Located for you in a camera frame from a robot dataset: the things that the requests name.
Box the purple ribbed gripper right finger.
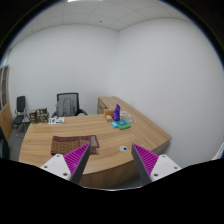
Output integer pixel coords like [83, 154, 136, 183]
[130, 143, 182, 185]

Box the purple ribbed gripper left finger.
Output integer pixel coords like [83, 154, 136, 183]
[40, 143, 92, 186]

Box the brown patterned towel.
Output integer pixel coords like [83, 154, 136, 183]
[50, 135, 100, 155]

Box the green flat box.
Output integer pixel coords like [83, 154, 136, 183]
[116, 120, 131, 130]

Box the white green printed card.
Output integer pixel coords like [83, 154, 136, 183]
[48, 117, 64, 124]

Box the blue small box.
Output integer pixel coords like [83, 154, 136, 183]
[111, 122, 118, 128]

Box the clear plastic bag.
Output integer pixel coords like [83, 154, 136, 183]
[120, 111, 134, 123]

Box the orange small box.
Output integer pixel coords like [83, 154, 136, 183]
[105, 115, 113, 122]

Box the black mesh office chair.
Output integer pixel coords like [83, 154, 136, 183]
[51, 92, 87, 117]

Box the brown boxes stack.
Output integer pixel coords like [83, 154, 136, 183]
[29, 108, 49, 124]

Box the wooden side cabinet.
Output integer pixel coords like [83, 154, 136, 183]
[97, 96, 128, 114]

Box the black side chair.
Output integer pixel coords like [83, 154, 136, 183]
[13, 96, 28, 138]

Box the wooden shelf unit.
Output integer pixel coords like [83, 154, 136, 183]
[0, 65, 12, 139]

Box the desk cable grommet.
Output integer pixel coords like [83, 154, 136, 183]
[119, 145, 128, 152]

